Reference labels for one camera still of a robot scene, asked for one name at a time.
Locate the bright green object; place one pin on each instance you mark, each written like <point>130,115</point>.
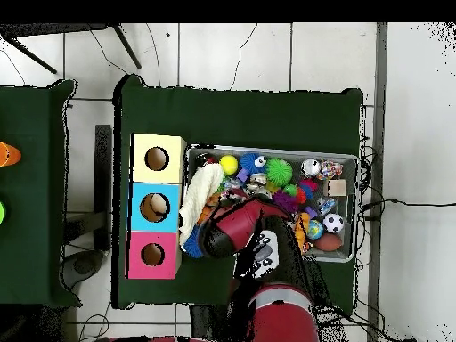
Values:
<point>2,212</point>

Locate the clear mesh bin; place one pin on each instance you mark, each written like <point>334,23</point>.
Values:
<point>351,231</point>

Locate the black and white soccer ball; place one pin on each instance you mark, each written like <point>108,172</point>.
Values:
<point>333,223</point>

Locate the yellow ball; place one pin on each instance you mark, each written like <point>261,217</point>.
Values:
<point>228,164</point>

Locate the wooden three-hole box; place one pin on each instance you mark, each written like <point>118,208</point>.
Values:
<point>171,171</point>

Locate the dark green table cloth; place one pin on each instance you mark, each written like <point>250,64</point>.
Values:
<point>231,117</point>
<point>32,249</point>

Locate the purple spiky toy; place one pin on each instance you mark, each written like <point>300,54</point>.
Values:
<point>285,202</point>

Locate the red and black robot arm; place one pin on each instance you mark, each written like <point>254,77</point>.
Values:
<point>238,221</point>

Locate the plain wooden block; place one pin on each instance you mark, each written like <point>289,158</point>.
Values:
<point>336,187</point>

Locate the cream waffle cloth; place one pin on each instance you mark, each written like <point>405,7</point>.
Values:
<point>199,192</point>

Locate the brown toy football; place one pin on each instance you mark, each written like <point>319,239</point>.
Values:
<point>328,242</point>

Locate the orange cone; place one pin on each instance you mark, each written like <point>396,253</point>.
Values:
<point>9,155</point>

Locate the black upright panel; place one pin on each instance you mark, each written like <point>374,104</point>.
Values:
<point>103,160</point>

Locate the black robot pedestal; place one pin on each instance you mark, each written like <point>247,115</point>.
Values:
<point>203,324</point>

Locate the silver tin can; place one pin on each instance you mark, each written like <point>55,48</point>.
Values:
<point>310,167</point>

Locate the colourful confetti ball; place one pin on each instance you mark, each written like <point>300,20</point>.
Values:
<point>329,169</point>

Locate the purple foam block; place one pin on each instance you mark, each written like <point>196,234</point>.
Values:
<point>243,175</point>

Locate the green spiky ball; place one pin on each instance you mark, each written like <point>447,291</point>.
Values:
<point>279,172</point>

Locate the black tripod stand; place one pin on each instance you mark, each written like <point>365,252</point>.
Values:
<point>53,28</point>

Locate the blue spiky ball with eyes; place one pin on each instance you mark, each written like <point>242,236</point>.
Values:
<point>249,163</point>
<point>192,246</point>

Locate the orange toy brick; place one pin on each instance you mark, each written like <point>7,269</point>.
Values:
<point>302,222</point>

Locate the dark grey stand base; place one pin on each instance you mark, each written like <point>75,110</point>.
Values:
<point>83,265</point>

